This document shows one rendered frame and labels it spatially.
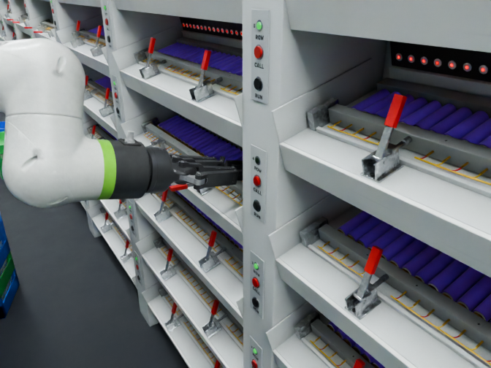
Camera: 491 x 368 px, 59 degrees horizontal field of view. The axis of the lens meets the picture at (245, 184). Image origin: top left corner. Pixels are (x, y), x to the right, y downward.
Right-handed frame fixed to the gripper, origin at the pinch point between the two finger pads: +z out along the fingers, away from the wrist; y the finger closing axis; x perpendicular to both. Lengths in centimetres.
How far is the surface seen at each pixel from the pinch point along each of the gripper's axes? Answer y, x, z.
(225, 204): 1.2, 7.4, -1.8
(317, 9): -23.7, -27.2, -12.2
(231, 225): -4.3, 9.3, -3.5
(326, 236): -22.2, 3.2, 1.4
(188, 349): 25, 64, 12
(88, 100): 103, 7, 0
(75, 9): 122, -24, -2
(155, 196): 47, 24, 6
